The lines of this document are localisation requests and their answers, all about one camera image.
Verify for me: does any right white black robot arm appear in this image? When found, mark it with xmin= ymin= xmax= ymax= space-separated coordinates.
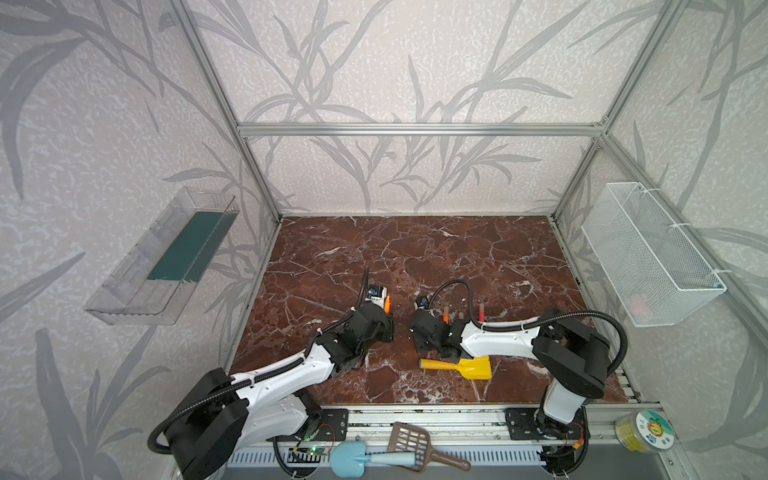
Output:
xmin=409 ymin=279 xmax=629 ymax=429

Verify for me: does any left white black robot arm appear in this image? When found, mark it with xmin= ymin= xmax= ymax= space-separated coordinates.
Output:
xmin=147 ymin=277 xmax=394 ymax=479

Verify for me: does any yellow toy shovel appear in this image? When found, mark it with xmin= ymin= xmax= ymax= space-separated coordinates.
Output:
xmin=419 ymin=356 xmax=492 ymax=381

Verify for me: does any brown slotted scoop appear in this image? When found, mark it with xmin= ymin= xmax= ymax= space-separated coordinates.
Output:
xmin=387 ymin=422 xmax=471 ymax=473

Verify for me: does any light blue toy shovel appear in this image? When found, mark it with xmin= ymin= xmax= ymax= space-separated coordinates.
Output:
xmin=329 ymin=441 xmax=416 ymax=478

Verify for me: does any green label tape roll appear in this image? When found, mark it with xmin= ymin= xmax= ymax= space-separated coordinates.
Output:
xmin=614 ymin=410 xmax=676 ymax=454

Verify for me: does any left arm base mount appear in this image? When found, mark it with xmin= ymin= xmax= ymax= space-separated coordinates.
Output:
xmin=278 ymin=408 xmax=349 ymax=442

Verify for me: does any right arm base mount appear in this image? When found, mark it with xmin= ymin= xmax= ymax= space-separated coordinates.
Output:
xmin=504 ymin=407 xmax=585 ymax=442

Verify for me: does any clear plastic wall tray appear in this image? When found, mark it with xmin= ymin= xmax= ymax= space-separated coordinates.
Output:
xmin=84 ymin=187 xmax=240 ymax=326

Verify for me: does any white wire mesh basket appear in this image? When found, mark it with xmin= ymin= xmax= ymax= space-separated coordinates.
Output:
xmin=582 ymin=182 xmax=727 ymax=328

